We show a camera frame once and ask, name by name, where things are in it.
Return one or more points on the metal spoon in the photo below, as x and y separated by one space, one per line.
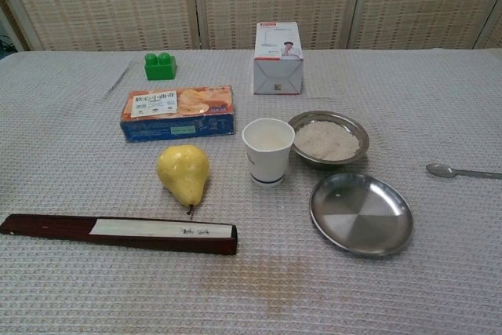
443 170

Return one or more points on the white paper cup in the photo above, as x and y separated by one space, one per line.
268 162

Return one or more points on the white rice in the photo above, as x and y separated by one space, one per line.
326 140

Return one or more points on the steel bowl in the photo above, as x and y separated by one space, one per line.
355 125

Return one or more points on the flat steel plate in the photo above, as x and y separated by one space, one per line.
361 215

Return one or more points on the yellow pear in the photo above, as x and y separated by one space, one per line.
183 172

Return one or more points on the white red carton box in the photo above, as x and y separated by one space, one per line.
278 72

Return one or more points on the orange blue cookie box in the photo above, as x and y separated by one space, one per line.
178 113

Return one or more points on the green toy brick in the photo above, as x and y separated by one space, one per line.
159 67

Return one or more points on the folded dark wooden fan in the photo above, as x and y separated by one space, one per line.
117 233

